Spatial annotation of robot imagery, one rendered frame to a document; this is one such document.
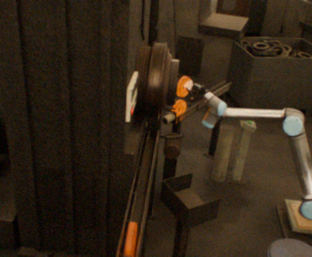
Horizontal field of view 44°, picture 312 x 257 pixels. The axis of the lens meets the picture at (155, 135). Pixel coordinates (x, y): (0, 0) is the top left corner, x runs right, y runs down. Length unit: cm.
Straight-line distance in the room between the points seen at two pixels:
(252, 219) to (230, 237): 30
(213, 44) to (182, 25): 47
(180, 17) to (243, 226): 290
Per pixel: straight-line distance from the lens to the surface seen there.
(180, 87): 284
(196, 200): 225
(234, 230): 303
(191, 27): 504
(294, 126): 264
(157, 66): 218
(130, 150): 211
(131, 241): 179
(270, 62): 450
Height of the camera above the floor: 199
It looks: 30 degrees down
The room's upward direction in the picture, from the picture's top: 5 degrees clockwise
